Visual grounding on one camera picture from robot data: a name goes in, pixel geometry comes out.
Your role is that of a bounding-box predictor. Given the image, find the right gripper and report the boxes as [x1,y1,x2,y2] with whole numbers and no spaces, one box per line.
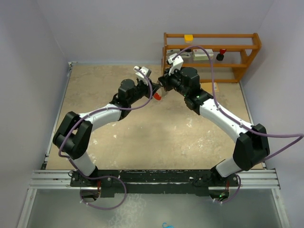
[158,66,189,97]

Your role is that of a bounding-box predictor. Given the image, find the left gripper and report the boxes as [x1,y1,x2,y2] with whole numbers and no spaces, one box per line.
[128,78,159,105]

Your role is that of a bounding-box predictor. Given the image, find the red grey key holder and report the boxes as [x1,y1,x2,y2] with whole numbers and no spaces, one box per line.
[153,87,168,101]

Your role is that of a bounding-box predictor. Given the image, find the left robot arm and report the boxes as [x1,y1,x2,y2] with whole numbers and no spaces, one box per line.
[53,79,160,186]

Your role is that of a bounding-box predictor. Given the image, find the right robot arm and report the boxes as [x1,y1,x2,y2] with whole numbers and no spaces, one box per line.
[158,67,270,186]

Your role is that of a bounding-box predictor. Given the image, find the grey stapler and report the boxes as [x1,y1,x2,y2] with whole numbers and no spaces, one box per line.
[166,49,192,59]

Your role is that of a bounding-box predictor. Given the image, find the white cardboard box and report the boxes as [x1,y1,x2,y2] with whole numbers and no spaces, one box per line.
[192,49,214,61]

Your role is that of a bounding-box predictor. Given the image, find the yellow block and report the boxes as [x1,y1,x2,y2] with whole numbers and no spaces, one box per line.
[184,34,194,43]

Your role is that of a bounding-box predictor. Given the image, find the wooden shelf rack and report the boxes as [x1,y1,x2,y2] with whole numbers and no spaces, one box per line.
[161,32,262,83]

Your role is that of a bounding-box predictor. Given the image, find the blue object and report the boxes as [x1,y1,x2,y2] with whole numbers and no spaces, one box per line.
[162,222,174,228]

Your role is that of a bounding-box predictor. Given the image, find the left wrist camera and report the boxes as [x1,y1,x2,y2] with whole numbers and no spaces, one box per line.
[133,66,151,85]

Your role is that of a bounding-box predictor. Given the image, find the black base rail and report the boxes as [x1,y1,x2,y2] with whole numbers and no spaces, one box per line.
[68,169,239,198]

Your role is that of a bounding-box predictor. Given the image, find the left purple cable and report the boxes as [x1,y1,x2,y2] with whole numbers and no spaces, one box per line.
[58,68,153,210]

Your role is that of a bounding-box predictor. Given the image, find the purple cable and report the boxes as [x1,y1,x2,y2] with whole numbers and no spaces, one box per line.
[171,46,304,205]
[58,68,153,210]

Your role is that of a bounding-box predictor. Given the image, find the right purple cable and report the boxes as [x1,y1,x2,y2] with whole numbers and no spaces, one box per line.
[171,46,304,205]

